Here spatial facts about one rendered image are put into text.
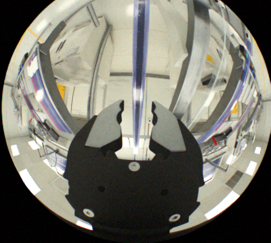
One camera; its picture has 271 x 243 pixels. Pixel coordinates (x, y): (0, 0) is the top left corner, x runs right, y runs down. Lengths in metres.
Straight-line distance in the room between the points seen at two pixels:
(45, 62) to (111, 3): 0.78
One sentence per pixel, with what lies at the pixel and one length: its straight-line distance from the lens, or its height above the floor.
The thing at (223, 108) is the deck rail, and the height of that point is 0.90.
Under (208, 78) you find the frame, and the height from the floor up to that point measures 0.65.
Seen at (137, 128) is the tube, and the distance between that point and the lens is 0.16.
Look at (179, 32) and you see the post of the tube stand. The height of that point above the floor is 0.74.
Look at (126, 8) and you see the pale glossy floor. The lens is 1.00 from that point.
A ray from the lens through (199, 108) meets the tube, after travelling 0.16.
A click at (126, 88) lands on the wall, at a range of 2.10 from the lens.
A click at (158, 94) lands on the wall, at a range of 2.12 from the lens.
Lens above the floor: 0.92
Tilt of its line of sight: 3 degrees down
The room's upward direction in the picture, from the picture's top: 177 degrees counter-clockwise
